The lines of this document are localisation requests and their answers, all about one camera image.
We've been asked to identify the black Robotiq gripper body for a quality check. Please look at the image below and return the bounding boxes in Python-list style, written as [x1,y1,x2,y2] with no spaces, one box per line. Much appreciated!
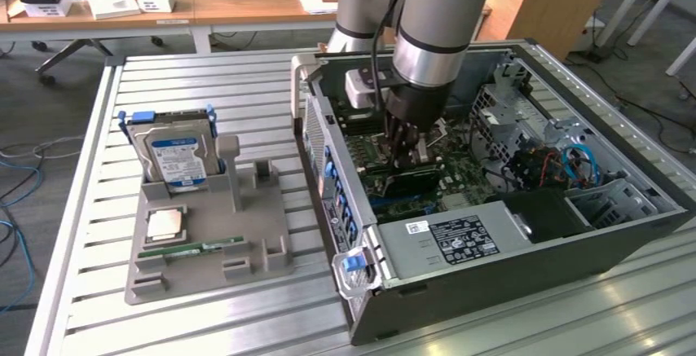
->
[386,84,452,128]

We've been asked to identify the CPU socket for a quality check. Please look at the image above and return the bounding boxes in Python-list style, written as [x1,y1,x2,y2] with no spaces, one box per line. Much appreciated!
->
[369,133,394,165]

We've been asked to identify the silver socket cover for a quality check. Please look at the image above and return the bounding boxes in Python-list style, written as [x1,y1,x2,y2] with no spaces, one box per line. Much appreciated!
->
[426,118,453,147]

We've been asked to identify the green Dell motherboard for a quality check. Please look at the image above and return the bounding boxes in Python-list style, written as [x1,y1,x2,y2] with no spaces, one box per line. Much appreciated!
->
[331,101,494,226]

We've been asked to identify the blue expansion slot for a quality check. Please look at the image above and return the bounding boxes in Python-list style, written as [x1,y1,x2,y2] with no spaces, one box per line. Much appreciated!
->
[369,192,434,207]

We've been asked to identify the silver chipset heat sink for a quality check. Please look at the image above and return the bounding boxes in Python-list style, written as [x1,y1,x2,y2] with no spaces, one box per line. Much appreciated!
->
[441,195,474,211]

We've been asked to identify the tall metal disk bay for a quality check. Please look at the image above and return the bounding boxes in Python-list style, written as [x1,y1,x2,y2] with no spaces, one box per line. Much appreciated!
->
[468,82,553,194]

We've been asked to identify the grey power supply unit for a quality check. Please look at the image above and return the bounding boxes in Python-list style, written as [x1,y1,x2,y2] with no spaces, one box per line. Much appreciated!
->
[373,202,533,290]

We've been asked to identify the blue case release latch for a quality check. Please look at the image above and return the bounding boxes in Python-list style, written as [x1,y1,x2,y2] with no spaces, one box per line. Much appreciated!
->
[343,253,366,275]

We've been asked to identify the white floor box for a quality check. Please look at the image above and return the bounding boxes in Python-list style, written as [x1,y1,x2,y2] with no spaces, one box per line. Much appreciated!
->
[580,16,609,54]

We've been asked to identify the open black PC case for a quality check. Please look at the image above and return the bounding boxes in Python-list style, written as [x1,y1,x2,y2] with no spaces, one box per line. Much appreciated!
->
[290,37,687,347]

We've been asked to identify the wooden cabinet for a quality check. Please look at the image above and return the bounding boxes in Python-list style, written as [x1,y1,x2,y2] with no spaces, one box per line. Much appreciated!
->
[477,0,624,60]

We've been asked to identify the small metal disk bay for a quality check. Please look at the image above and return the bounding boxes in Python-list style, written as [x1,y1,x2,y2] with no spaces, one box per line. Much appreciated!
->
[564,177,660,231]

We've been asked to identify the grey parts rack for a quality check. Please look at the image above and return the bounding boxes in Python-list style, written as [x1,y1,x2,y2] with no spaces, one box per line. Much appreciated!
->
[123,134,298,307]

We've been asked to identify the wooden desk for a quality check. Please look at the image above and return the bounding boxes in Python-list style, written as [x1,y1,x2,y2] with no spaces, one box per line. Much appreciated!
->
[0,0,494,43]

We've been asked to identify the hard disk with blue rails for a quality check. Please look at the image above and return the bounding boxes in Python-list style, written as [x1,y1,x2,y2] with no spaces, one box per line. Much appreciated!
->
[124,104,227,194]

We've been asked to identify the silver CPU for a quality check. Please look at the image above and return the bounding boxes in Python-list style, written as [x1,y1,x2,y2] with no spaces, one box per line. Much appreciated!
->
[146,209,184,244]

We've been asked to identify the white box with label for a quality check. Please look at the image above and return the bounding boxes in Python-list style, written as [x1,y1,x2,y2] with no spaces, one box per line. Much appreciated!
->
[135,0,179,14]

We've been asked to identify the open white cardboard box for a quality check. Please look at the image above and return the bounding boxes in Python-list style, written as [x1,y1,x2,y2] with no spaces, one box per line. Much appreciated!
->
[85,0,143,21]

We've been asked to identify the black chair base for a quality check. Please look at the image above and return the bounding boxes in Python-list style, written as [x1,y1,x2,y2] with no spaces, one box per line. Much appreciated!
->
[29,37,167,86]

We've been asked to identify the white box with black lid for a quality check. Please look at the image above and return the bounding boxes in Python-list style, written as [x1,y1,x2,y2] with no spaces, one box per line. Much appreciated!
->
[15,0,75,18]

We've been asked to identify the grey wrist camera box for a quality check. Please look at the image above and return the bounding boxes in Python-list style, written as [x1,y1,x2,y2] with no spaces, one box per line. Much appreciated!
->
[342,69,401,109]

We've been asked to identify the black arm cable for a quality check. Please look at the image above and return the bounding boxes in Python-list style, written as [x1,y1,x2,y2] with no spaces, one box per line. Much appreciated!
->
[370,0,409,107]

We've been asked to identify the red wire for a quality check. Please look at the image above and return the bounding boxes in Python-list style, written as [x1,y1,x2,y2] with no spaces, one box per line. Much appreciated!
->
[541,148,566,188]

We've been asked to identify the blue wire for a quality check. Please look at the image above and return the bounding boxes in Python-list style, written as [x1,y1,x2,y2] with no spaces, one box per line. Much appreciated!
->
[561,145,604,189]

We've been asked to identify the white desk frame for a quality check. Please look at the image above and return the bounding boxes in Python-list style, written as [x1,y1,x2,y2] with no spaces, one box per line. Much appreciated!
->
[592,0,696,78]

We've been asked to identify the grey floor cable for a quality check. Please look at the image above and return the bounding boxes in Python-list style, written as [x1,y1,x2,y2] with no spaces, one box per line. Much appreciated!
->
[0,134,87,160]

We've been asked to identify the blue floor cable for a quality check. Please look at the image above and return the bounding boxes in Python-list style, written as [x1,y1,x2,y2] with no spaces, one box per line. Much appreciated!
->
[0,160,44,314]

